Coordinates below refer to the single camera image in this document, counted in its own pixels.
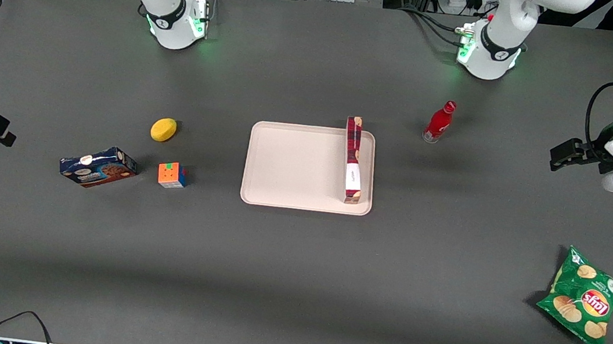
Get red soda bottle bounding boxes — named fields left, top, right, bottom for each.
left=421, top=97, right=458, bottom=147

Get thin black floor cable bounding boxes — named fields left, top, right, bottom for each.
left=0, top=307, right=59, bottom=344

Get dark gray table mat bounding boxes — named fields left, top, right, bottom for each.
left=0, top=0, right=613, bottom=344

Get beige plastic tray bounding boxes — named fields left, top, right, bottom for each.
left=239, top=117, right=381, bottom=219

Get blue cookie box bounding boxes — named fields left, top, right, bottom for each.
left=56, top=140, right=140, bottom=194

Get yellow lemon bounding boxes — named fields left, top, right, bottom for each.
left=149, top=116, right=178, bottom=145

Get colourful puzzle cube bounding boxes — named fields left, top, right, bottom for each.
left=156, top=160, right=190, bottom=191

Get red cookie box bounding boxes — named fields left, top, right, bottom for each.
left=336, top=115, right=371, bottom=206

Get black arm base cables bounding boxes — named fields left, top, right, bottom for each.
left=396, top=5, right=467, bottom=48

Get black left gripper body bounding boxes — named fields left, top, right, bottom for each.
left=575, top=138, right=613, bottom=175

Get green chips bag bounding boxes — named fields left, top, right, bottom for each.
left=531, top=242, right=613, bottom=344

